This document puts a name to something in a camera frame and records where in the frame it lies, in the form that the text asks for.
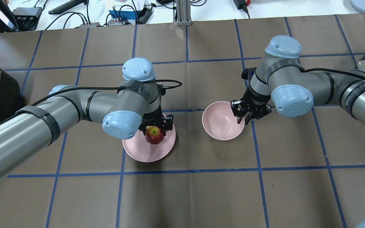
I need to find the black handheld tool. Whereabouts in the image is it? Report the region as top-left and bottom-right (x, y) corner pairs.
(48, 0), (88, 15)

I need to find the pink bowl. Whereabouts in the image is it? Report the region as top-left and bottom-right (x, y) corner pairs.
(202, 101), (245, 141)

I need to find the black box on table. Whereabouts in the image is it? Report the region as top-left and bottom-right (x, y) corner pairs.
(13, 7), (42, 23)

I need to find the blue white box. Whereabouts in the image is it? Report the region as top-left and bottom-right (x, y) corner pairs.
(109, 7), (153, 24)

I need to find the aluminium frame post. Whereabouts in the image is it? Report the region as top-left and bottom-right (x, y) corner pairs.
(176, 0), (192, 26)

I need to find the pink plate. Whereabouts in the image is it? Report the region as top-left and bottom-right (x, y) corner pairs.
(122, 124), (176, 163)

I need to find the red yellow apple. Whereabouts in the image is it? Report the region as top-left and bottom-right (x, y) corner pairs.
(144, 126), (165, 145)

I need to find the black power adapter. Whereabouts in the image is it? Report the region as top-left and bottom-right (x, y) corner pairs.
(233, 0), (251, 11)

